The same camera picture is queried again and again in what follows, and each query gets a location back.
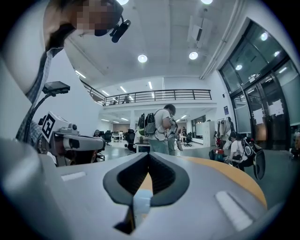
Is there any white locker cabinet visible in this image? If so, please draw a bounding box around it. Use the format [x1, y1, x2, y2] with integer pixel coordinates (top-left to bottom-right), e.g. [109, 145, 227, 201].
[195, 120, 216, 146]

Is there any white ceiling-mounted unit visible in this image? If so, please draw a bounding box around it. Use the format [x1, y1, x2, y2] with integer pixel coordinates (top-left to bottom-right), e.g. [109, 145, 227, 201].
[187, 8, 213, 49]

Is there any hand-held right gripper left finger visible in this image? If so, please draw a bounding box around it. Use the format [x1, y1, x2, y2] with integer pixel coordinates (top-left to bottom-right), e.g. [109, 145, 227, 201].
[57, 152, 150, 240]

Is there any black head-worn camera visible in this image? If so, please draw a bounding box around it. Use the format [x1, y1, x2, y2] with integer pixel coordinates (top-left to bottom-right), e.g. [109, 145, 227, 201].
[109, 15, 132, 44]

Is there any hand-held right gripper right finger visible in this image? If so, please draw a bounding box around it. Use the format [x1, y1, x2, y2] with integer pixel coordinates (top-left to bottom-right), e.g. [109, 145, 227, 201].
[135, 151, 268, 240]

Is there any dark-framed glass door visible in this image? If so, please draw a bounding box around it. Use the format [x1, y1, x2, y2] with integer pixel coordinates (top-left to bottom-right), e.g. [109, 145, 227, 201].
[218, 18, 300, 152]

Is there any red box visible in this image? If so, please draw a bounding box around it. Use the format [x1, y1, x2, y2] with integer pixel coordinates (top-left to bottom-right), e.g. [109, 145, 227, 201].
[210, 147, 226, 162]

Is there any person's head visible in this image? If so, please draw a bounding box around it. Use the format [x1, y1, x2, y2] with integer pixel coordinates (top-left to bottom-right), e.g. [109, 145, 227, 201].
[44, 0, 125, 52]

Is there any white desk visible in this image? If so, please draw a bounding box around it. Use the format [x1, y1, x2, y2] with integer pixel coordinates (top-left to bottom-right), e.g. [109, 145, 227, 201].
[135, 140, 151, 154]

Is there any black device on gooseneck arm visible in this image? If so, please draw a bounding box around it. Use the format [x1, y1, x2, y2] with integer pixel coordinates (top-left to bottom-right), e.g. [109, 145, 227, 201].
[25, 81, 71, 143]

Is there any black mesh office chair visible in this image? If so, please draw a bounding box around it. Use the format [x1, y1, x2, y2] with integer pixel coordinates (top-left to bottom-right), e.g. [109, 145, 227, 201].
[252, 147, 267, 180]

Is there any coat rack with clothes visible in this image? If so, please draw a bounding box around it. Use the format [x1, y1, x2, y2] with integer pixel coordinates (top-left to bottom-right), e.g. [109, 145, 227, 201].
[216, 116, 236, 150]

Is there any black balcony railing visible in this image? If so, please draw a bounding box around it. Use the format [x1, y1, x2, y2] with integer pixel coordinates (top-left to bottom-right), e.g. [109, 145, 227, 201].
[80, 80, 213, 106]

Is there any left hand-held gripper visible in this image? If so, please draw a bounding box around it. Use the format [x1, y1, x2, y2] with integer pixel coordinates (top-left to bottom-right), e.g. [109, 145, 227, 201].
[37, 111, 106, 166]

